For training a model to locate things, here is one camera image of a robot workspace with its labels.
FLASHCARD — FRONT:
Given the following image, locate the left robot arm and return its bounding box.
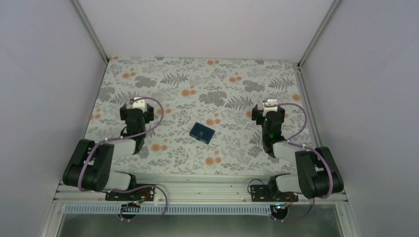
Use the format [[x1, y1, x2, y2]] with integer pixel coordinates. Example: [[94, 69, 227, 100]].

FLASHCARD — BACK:
[[62, 104, 154, 200]]

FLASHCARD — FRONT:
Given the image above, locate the floral table mat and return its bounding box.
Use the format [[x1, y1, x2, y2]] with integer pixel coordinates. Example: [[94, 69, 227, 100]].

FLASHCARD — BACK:
[[85, 57, 312, 175]]

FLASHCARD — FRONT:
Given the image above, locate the blue card holder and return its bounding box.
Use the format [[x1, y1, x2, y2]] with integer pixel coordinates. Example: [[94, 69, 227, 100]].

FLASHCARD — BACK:
[[189, 122, 215, 144]]

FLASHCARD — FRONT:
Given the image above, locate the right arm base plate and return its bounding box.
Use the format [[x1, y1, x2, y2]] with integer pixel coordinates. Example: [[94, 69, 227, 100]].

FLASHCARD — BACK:
[[248, 185, 299, 202]]

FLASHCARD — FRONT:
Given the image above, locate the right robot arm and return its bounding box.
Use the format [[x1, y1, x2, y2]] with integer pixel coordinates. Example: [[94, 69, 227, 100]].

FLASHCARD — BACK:
[[251, 100, 344, 201]]

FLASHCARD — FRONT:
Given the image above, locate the perforated cable duct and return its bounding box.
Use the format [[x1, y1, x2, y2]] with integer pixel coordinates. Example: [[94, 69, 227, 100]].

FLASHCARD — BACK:
[[63, 203, 271, 216]]

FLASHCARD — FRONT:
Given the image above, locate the aluminium rail frame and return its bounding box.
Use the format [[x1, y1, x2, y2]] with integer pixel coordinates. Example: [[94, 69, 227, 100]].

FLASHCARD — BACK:
[[41, 174, 358, 237]]

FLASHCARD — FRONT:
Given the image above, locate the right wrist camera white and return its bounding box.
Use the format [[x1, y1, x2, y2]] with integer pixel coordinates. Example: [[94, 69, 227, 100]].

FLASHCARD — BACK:
[[262, 99, 278, 117]]

